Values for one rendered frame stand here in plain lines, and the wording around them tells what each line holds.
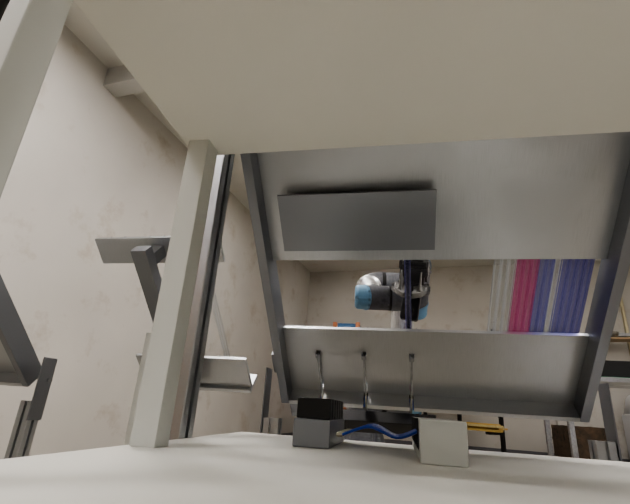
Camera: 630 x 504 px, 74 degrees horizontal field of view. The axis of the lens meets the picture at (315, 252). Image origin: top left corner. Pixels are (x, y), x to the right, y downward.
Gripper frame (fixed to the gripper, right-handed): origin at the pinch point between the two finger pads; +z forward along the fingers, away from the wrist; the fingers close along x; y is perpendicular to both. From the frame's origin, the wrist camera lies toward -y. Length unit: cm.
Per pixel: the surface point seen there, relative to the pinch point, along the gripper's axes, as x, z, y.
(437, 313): 15, -924, -258
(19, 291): -342, -166, -84
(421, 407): 5.8, 1.0, -25.9
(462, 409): 14.9, -0.2, -24.9
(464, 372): 14.3, -1.2, -16.4
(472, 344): 15.1, 1.2, -8.6
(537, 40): 13, 51, 38
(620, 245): 36.6, 9.6, 16.8
